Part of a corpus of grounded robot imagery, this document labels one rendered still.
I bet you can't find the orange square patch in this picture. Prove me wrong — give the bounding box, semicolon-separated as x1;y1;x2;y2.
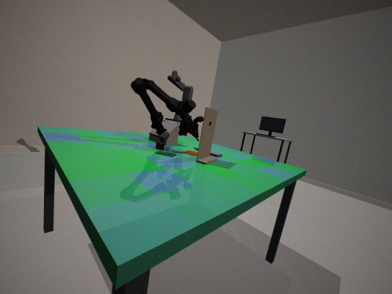
181;151;198;156

